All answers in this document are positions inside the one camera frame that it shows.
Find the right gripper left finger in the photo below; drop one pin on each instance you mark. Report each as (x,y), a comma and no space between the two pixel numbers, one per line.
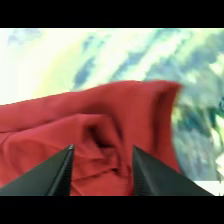
(50,176)

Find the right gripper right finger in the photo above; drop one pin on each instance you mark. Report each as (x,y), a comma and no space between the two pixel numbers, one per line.
(156,178)

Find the dark red T-shirt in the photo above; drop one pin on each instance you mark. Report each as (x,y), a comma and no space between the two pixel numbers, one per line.
(100,113)

